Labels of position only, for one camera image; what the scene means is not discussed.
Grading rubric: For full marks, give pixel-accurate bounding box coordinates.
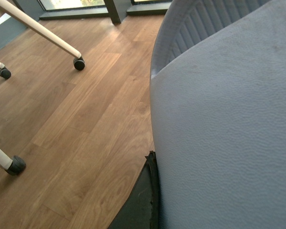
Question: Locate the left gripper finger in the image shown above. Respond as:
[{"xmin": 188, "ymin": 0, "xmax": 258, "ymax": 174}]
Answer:
[{"xmin": 108, "ymin": 151, "xmax": 159, "ymax": 229}]

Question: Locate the white table leg with caster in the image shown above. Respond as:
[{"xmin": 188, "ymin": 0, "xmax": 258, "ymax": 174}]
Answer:
[{"xmin": 0, "ymin": 0, "xmax": 85, "ymax": 71}]

